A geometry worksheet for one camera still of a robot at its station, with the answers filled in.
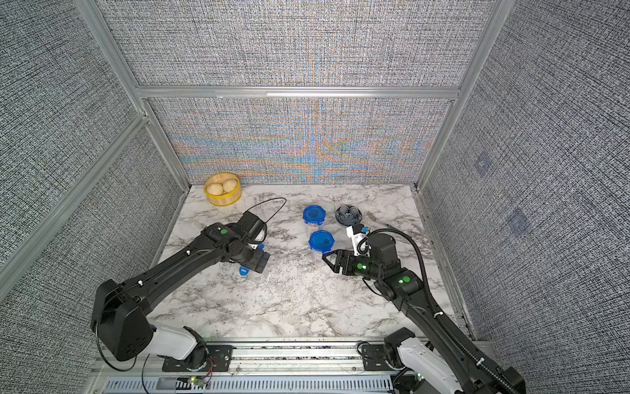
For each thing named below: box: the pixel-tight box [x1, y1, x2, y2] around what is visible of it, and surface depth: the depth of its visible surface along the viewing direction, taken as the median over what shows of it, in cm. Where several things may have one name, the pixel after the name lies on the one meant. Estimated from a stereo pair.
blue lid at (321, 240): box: [308, 229, 335, 255], surface depth 87 cm
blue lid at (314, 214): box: [302, 204, 327, 225], surface depth 95 cm
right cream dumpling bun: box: [222, 179, 238, 193], surface depth 115 cm
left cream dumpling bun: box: [206, 183, 224, 197], surface depth 113 cm
